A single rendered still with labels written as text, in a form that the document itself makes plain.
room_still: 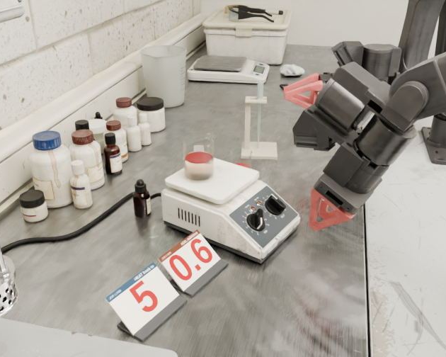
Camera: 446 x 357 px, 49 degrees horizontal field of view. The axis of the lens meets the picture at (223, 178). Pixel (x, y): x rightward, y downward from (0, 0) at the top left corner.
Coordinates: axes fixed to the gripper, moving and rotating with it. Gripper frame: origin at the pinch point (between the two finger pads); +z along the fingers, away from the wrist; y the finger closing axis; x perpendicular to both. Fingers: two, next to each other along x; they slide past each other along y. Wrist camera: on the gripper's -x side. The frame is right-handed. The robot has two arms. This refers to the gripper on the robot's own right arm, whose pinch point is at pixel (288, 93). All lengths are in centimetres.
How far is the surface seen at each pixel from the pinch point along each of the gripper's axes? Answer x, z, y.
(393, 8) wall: -1, -49, -105
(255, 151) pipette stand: 13.2, 6.5, 1.0
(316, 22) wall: 5, -20, -110
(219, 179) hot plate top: 5.0, 13.1, 29.9
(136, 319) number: 12, 23, 54
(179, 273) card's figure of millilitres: 12, 18, 46
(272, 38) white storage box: 5, 0, -76
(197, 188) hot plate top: 5.0, 16.4, 32.9
